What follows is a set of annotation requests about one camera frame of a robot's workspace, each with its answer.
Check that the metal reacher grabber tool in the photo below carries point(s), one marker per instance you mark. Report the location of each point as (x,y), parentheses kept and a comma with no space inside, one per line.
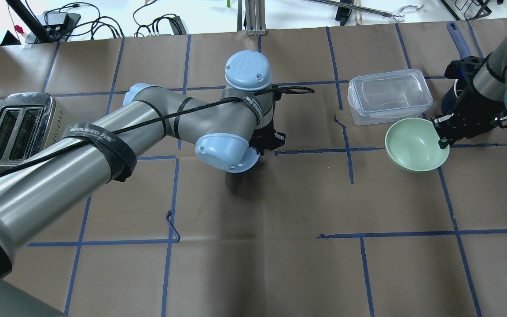
(398,16)

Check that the black power adapter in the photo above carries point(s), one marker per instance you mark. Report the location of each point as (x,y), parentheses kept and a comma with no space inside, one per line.
(61,22)

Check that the cream two-slot toaster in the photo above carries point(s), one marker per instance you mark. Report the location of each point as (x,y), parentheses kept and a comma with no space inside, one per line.
(29,123)

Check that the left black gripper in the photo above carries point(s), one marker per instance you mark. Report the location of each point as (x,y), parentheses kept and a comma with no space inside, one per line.
(266,137)

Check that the blue pot with glass lid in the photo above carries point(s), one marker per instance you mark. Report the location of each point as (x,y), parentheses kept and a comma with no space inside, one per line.
(450,97)

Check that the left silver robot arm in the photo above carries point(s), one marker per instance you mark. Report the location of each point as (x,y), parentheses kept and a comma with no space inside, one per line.
(229,135)

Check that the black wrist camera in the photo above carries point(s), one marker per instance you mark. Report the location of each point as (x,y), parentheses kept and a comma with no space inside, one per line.
(463,71)

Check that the black tripod leg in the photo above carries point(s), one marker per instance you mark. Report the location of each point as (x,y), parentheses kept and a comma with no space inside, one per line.
(38,32)

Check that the aluminium frame post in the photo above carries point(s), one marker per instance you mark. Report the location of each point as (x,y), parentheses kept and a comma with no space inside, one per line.
(251,17)

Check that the black wire rack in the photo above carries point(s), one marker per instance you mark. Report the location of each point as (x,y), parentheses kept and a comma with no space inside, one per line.
(470,9)

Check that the clear plastic food container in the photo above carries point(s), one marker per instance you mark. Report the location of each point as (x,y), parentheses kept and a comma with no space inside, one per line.
(388,97)

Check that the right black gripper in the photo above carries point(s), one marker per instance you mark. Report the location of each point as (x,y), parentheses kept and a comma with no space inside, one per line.
(478,111)

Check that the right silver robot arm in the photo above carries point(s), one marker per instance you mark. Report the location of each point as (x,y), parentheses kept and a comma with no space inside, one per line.
(491,80)

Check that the blue bowl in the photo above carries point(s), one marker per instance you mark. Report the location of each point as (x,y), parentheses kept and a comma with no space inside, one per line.
(248,161)

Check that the green bowl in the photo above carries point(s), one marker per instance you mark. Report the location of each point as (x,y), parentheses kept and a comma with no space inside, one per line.
(412,144)

